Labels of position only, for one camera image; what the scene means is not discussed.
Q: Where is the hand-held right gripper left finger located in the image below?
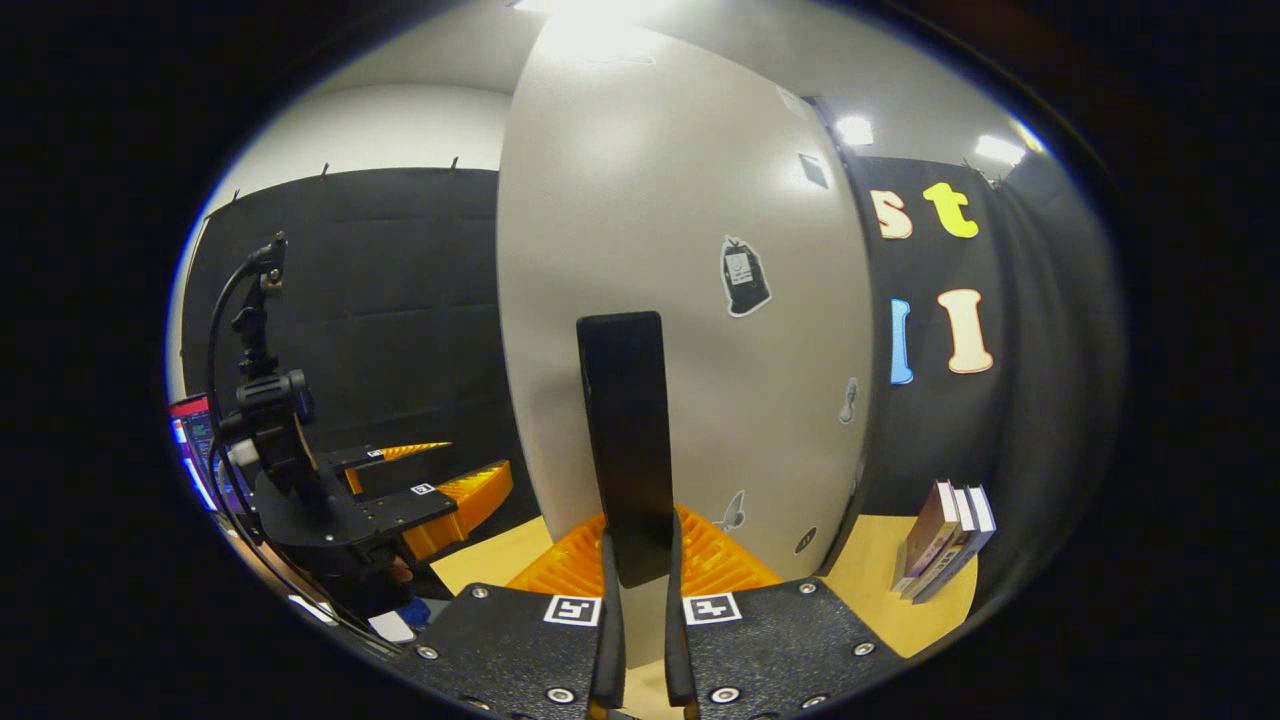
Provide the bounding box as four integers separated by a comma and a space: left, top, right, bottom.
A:
395, 513, 628, 720

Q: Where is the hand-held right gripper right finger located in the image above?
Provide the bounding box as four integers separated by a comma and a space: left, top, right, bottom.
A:
663, 505, 908, 720

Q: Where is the black cabinet door handle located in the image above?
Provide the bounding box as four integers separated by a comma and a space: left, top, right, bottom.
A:
576, 310, 677, 590

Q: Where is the beige cabinet door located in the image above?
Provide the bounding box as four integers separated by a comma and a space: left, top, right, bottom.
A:
496, 14, 879, 669

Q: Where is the computer screen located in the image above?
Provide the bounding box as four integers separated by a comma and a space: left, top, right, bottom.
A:
167, 394, 253, 514

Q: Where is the black backdrop cloth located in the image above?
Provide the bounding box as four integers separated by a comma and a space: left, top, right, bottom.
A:
178, 153, 1123, 603

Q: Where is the maroon hardcover book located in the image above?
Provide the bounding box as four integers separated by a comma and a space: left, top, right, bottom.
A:
890, 480, 963, 593

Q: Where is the grey hardcover book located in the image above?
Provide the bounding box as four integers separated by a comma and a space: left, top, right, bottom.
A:
903, 486, 983, 599

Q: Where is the dark blue hardcover book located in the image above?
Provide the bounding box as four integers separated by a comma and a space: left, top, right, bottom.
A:
912, 485, 999, 605

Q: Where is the long ceiling light strip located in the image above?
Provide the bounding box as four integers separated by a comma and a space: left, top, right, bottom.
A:
974, 132, 1029, 168

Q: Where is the black cable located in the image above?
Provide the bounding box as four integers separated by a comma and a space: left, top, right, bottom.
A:
204, 240, 386, 646

